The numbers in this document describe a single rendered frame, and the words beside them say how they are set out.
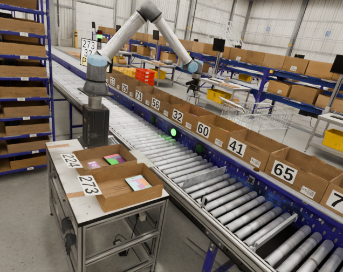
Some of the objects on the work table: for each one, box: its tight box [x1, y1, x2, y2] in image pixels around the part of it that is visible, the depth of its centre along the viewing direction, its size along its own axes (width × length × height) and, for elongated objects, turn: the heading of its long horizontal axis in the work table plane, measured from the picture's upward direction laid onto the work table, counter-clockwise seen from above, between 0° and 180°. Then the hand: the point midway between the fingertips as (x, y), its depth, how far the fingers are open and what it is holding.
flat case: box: [125, 175, 153, 192], centre depth 154 cm, size 14×19×2 cm
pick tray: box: [90, 162, 163, 213], centre depth 148 cm, size 28×38×10 cm
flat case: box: [103, 153, 128, 165], centre depth 177 cm, size 14×19×2 cm
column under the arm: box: [76, 104, 114, 149], centre depth 200 cm, size 26×26×33 cm
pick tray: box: [72, 144, 138, 176], centre depth 170 cm, size 28×38×10 cm
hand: (190, 97), depth 235 cm, fingers open, 10 cm apart
